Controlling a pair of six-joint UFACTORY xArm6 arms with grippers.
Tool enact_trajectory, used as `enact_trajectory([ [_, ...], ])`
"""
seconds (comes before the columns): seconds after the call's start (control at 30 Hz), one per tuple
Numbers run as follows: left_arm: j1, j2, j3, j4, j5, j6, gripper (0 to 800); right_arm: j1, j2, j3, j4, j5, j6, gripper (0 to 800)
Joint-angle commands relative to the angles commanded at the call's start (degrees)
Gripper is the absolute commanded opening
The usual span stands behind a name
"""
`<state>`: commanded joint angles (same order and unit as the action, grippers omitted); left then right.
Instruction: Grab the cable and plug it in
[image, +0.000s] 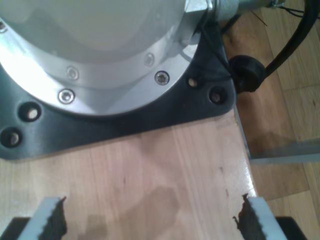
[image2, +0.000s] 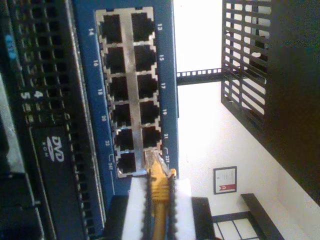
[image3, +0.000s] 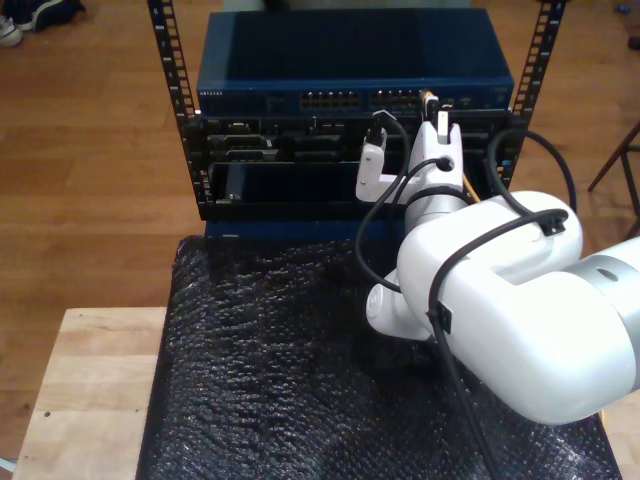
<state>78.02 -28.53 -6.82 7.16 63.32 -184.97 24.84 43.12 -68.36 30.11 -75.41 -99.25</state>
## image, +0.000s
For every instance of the aluminium bench frame bar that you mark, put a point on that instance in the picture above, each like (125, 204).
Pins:
(282, 152)

